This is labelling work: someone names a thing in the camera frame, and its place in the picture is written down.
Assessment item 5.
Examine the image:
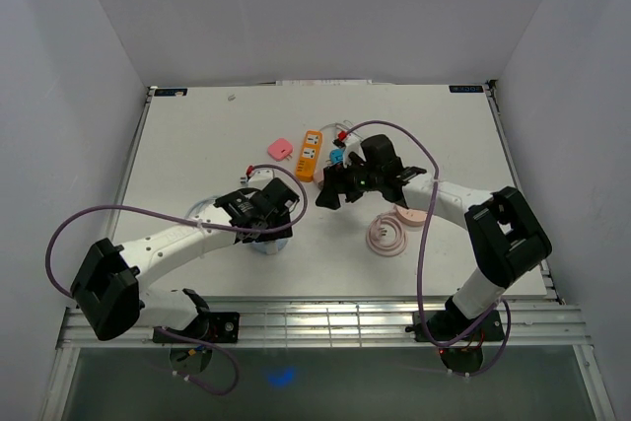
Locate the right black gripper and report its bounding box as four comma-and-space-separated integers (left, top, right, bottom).
315, 153, 383, 210

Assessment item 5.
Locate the brown pink charger plug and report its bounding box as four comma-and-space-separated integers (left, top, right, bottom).
313, 170, 324, 188

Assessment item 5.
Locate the blue round power socket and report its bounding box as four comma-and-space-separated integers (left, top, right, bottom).
251, 239, 288, 255

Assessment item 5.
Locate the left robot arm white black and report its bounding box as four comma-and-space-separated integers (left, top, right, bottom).
71, 178, 300, 342

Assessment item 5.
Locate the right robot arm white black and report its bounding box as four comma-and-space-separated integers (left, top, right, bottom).
315, 134, 552, 346

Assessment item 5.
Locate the blue plug adapter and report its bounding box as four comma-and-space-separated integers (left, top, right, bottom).
326, 148, 345, 167

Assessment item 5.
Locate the pink plug adapter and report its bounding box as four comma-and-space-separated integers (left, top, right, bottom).
267, 138, 294, 162

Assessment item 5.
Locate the orange power strip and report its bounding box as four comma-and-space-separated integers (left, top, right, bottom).
295, 130, 323, 182

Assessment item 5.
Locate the pink round power socket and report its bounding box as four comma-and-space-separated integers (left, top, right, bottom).
393, 205, 427, 228

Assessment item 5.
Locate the left black corner label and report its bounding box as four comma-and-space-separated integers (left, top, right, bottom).
153, 88, 188, 97

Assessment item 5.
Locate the black corner label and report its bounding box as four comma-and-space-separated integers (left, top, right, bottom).
449, 85, 484, 94
153, 88, 188, 97

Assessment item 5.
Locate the right black corner label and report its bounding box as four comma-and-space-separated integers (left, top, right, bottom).
449, 85, 484, 94

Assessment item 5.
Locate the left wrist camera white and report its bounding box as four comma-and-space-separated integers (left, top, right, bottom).
240, 166, 275, 189

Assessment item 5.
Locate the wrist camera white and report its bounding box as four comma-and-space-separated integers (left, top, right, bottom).
240, 166, 275, 189
333, 130, 364, 165

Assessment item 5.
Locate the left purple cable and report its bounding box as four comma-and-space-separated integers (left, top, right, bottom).
45, 165, 310, 397

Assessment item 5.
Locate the purple cable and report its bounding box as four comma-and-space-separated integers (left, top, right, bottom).
342, 119, 512, 377
45, 165, 310, 397

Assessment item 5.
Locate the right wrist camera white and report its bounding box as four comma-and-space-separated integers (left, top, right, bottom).
333, 130, 364, 165

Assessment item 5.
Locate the pink coiled socket cord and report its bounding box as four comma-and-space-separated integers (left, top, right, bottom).
365, 210, 409, 258

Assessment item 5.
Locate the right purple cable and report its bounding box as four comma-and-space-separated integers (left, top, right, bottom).
342, 119, 512, 377

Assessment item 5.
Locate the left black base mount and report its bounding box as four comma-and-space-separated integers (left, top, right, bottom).
152, 312, 241, 344

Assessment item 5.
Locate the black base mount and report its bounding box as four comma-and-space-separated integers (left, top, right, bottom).
152, 312, 241, 344
405, 310, 505, 342

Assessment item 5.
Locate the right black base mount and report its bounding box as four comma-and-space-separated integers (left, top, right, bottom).
405, 310, 505, 342

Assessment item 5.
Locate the aluminium frame rail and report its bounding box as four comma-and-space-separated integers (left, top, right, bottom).
56, 300, 593, 349

